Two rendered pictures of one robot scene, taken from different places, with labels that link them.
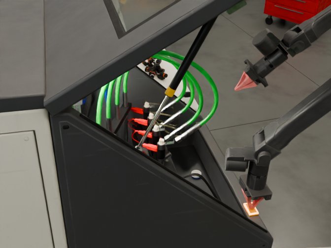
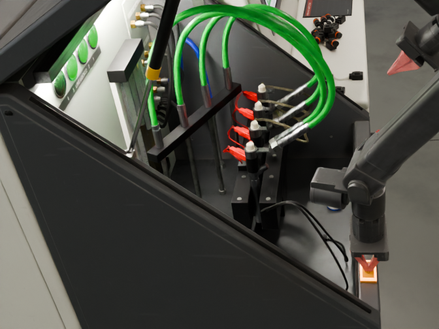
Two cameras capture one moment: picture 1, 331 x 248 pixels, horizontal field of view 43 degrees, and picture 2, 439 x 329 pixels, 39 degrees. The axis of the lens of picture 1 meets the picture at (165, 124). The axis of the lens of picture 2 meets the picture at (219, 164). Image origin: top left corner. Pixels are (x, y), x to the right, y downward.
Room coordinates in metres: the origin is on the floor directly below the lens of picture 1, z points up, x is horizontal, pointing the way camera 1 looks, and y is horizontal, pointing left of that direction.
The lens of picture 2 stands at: (0.14, -0.46, 1.87)
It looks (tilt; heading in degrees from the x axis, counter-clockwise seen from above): 37 degrees down; 29
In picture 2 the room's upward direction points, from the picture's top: 10 degrees counter-clockwise
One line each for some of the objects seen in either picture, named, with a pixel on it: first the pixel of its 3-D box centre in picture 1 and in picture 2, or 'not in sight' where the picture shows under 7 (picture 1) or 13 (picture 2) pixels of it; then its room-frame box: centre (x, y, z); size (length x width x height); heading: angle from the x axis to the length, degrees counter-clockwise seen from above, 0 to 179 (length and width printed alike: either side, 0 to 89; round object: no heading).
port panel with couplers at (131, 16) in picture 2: not in sight; (149, 53); (1.30, 0.33, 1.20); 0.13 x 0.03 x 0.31; 15
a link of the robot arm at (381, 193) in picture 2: (257, 163); (364, 198); (0.98, -0.27, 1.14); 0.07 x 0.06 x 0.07; 86
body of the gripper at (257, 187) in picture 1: (256, 179); (368, 224); (0.98, -0.28, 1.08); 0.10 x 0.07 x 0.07; 15
